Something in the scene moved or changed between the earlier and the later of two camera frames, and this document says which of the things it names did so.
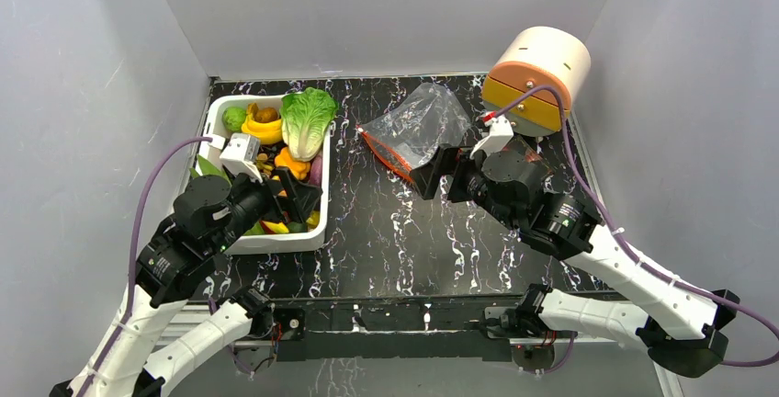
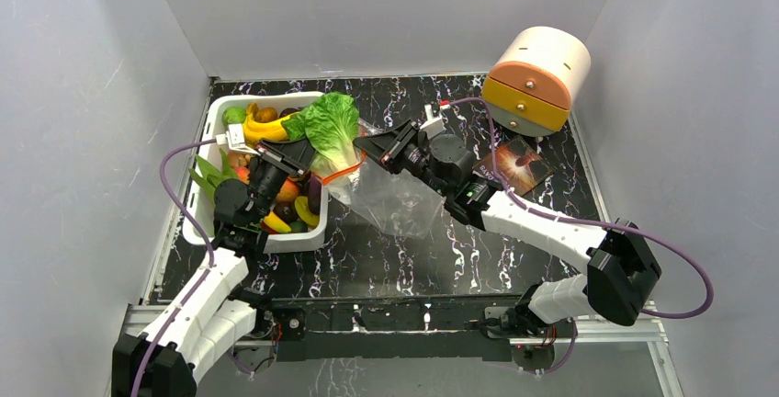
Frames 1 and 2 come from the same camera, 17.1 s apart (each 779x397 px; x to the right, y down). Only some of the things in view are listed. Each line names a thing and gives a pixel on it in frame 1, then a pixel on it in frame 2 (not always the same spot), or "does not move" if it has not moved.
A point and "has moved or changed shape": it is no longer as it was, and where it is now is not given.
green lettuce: [306, 117] has moved or changed shape
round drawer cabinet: [538, 56] does not move
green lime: [233, 118] does not move
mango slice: [272, 227] does not move
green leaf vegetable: [208, 169] does not move
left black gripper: [300, 197] → [290, 158]
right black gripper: [455, 172] → [398, 145]
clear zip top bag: [407, 133] → [390, 202]
